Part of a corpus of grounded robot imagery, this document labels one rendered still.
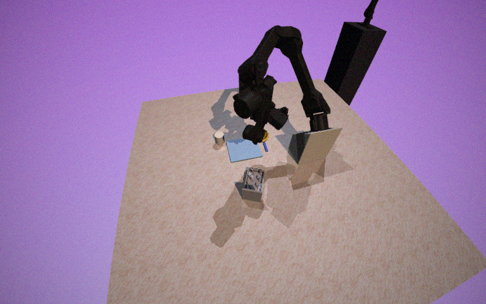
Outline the golden yellow plate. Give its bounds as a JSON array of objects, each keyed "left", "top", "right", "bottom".
[{"left": 262, "top": 130, "right": 269, "bottom": 142}]

